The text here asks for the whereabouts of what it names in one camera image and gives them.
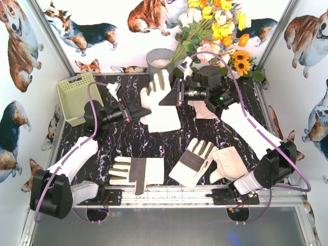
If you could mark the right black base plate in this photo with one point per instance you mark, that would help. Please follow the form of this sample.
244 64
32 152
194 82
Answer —
227 197

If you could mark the work glove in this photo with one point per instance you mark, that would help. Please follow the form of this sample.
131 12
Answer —
229 165
162 118
202 112
137 172
193 164

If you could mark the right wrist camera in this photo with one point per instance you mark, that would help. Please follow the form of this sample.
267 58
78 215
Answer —
185 67

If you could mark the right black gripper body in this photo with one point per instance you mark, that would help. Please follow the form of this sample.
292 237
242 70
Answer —
181 93

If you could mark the artificial flower bouquet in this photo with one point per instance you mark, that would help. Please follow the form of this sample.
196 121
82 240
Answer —
211 25

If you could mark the small sunflower pot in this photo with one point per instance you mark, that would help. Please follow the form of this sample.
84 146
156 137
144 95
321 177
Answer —
242 63

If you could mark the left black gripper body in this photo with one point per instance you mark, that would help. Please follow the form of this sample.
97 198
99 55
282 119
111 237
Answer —
124 110

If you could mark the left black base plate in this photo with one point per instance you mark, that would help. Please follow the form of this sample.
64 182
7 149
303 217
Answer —
110 197

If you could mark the grey metal bucket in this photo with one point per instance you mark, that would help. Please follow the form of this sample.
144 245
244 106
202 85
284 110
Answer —
158 59

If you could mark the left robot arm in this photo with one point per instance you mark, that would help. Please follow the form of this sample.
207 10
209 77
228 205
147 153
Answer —
52 193

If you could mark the green plastic storage basket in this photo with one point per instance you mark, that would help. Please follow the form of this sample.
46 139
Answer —
73 96

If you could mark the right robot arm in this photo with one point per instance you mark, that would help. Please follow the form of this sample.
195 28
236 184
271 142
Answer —
277 158

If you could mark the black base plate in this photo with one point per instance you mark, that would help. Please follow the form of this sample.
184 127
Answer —
110 197
227 197

